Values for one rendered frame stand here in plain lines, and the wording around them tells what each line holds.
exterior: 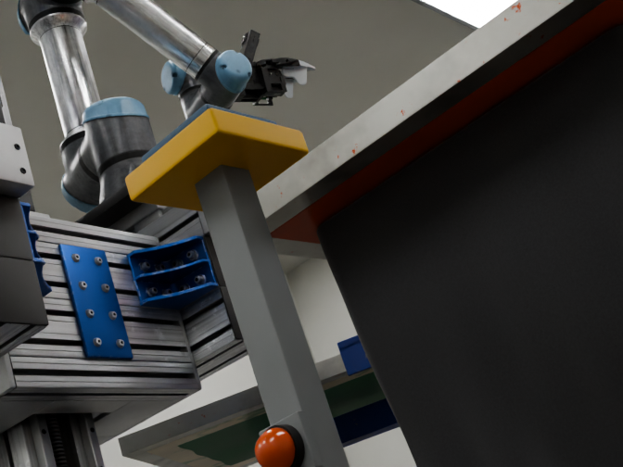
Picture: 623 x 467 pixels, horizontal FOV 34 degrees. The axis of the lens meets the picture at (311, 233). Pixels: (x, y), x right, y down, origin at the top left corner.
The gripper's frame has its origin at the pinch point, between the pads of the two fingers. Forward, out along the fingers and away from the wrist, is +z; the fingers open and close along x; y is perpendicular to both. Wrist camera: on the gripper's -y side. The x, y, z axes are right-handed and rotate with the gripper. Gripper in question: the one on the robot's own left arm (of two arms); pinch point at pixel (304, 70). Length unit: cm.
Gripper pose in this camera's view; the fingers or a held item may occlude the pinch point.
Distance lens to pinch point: 235.6
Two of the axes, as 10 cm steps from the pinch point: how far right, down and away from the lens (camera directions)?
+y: 2.5, 9.3, -2.6
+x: 4.9, -3.5, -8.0
